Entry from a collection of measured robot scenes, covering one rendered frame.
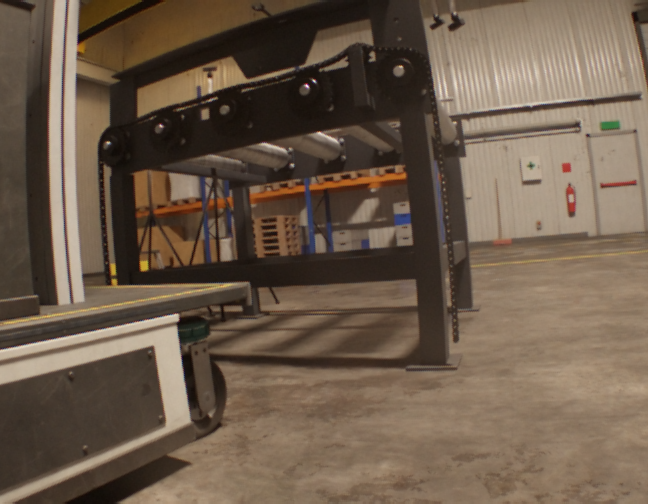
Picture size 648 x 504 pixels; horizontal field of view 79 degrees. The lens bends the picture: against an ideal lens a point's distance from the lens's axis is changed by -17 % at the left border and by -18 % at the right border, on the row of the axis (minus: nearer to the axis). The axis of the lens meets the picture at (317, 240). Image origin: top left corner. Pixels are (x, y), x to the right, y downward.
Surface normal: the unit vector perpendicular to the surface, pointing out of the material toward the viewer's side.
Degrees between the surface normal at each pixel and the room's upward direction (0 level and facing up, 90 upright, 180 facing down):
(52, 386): 90
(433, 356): 90
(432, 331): 90
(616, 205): 90
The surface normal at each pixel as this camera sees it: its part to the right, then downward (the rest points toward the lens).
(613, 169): -0.39, 0.04
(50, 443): 0.86, -0.08
